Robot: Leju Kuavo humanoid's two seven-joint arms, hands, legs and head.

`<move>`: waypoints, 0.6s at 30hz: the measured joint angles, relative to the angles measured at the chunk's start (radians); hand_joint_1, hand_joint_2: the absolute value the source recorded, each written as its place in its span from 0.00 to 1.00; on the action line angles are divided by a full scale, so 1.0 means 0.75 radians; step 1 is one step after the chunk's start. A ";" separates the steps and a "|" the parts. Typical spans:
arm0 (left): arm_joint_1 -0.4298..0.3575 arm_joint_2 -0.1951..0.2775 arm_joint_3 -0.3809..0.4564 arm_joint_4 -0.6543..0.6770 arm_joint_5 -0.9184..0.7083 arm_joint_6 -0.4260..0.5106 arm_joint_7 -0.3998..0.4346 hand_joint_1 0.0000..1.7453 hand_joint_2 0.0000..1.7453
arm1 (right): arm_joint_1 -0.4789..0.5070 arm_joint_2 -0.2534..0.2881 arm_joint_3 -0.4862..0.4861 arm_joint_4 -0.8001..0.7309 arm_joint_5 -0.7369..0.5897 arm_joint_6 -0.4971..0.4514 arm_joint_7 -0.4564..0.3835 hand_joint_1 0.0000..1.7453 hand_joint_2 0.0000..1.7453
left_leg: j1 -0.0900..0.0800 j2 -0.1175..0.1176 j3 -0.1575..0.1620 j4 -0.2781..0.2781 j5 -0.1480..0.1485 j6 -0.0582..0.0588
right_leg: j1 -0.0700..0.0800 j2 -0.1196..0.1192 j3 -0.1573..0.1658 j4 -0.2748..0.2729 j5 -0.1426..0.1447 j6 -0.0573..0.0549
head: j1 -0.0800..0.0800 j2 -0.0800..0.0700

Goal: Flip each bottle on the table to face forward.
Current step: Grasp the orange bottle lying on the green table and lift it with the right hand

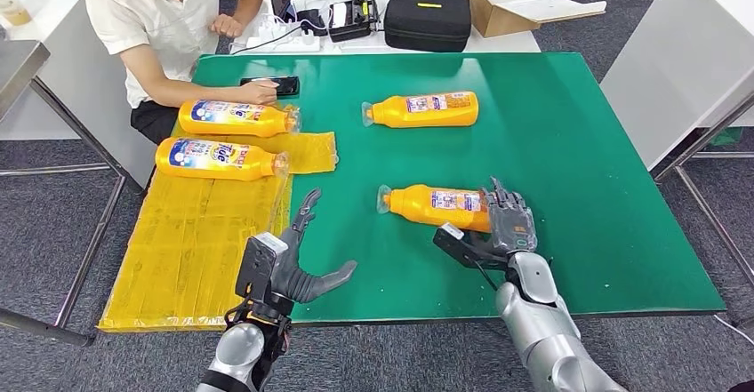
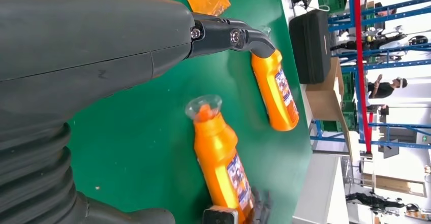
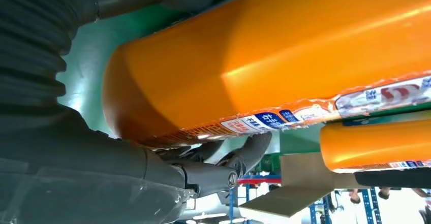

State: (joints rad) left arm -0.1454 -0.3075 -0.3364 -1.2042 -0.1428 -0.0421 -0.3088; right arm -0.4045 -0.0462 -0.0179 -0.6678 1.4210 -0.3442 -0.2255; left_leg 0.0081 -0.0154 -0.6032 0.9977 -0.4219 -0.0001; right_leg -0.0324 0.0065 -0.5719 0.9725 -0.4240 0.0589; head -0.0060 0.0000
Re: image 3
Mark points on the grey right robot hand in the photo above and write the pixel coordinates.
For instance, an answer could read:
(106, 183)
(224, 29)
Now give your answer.
(84, 168)

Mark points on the open cardboard box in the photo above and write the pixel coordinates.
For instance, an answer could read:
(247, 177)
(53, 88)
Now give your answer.
(303, 182)

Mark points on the green plastic crate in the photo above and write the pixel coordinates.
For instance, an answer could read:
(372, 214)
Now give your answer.
(269, 163)

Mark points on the black carrying case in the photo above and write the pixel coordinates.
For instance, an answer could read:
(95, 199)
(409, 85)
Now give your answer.
(394, 178)

